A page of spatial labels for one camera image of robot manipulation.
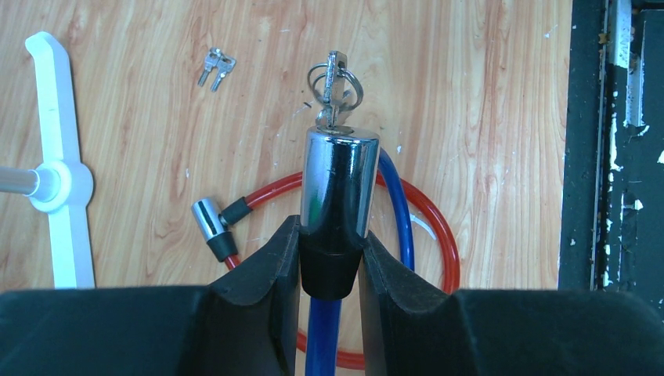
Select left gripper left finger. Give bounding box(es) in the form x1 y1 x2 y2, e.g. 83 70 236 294
1 215 300 375

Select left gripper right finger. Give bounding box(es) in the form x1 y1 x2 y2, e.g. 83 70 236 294
359 235 663 375

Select red cable lock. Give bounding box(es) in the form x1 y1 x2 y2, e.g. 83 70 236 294
190 171 462 371

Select blue cable lock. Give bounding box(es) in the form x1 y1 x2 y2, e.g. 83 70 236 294
298 127 414 375

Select blue lock silver keys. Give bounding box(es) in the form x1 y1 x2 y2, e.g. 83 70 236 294
306 50 364 134

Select white clothes rack stand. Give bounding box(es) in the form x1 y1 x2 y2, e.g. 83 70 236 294
1 31 96 289

